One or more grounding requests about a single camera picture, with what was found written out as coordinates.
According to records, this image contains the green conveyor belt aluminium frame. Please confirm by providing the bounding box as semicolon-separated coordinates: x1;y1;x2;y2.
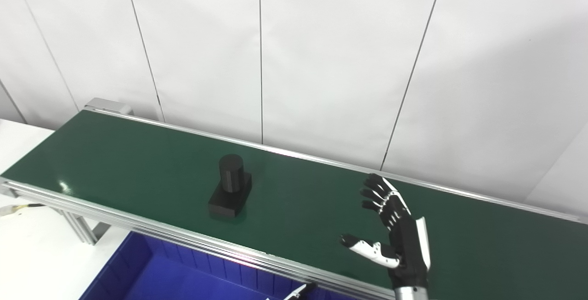
0;98;588;300

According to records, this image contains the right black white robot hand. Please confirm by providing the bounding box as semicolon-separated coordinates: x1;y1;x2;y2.
339;173;432;290

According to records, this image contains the grey conveyor motor housing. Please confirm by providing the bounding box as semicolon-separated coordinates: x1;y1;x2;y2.
84;98;134;116

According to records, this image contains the beige cable connector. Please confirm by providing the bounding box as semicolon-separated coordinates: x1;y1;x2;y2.
0;203;46;218

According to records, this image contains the aluminium conveyor leg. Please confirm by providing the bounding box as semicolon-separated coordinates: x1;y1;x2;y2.
60;208;111;245

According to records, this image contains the black cylinder block part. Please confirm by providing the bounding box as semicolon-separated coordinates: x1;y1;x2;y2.
208;154;253;219

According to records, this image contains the blue plastic bin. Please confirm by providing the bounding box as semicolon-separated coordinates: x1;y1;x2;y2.
79;231;359;300

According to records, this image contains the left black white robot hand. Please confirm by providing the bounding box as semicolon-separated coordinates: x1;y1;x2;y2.
283;283;317;300

